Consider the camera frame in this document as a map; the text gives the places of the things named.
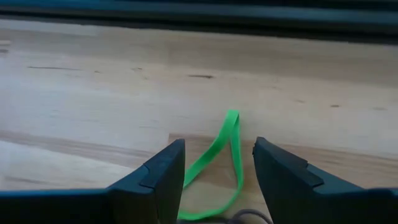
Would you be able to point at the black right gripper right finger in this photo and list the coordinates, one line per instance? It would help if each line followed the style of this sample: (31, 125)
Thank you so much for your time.
(311, 205)

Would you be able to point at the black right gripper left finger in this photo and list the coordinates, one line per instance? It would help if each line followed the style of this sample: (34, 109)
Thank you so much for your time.
(124, 208)

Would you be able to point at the green rubber band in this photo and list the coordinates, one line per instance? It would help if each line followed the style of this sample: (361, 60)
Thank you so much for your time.
(230, 119)

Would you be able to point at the thin brown rubber band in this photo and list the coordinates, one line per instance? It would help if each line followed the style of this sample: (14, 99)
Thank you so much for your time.
(248, 210)

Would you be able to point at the black aluminium table frame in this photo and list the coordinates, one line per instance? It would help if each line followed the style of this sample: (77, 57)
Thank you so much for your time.
(199, 18)

